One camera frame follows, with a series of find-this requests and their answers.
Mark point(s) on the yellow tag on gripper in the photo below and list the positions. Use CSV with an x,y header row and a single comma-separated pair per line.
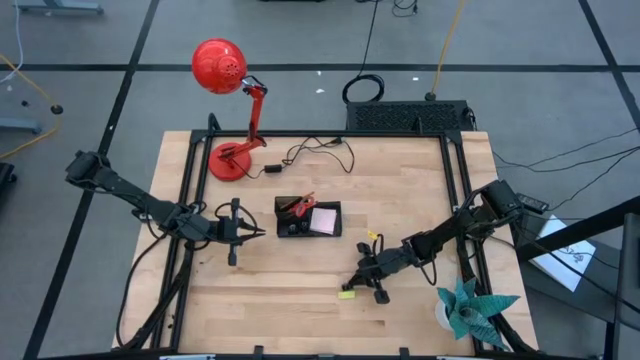
x,y
372,235

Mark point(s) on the black mesh desk organizer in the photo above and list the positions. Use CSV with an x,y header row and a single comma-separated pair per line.
x,y
300,220

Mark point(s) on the black caster wheel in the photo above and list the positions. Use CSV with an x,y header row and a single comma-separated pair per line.
x,y
5,177

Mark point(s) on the silver mounting plate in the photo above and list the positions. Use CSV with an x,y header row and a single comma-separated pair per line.
x,y
141,216

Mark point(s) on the black diagonal metal beam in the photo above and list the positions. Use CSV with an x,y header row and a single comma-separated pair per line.
x,y
575,235

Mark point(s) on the pink sticky note pad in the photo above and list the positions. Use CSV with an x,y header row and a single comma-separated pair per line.
x,y
323,221

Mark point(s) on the white paper sheet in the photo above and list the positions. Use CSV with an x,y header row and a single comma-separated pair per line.
x,y
565,260

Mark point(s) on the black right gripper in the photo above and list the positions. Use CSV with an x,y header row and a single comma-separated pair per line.
x,y
387,260

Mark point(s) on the teal paper plant white pot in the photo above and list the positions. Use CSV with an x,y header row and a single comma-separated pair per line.
x,y
470,315

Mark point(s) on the black perforated metal box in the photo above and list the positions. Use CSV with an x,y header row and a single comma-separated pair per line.
x,y
405,116

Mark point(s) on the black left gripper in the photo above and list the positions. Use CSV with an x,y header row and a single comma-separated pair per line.
x,y
220,232

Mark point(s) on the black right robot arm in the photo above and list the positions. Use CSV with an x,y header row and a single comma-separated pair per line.
x,y
450,230

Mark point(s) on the grey metal post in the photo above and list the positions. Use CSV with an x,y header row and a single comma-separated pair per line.
x,y
630,280

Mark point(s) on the black metal table frame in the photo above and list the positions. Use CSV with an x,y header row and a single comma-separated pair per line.
x,y
375,133

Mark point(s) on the small yellow-green note pad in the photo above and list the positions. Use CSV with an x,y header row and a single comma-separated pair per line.
x,y
346,294

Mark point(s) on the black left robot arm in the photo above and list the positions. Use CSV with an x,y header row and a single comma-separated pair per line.
x,y
125,192

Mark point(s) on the black power adapter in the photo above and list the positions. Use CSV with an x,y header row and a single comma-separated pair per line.
x,y
532,202

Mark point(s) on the red desk lamp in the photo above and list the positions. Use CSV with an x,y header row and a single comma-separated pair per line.
x,y
218,65

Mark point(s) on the grey metal stand base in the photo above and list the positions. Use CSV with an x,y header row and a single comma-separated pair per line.
x,y
60,7
20,126

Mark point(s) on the small black cube camera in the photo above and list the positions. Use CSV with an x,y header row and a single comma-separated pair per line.
x,y
258,350

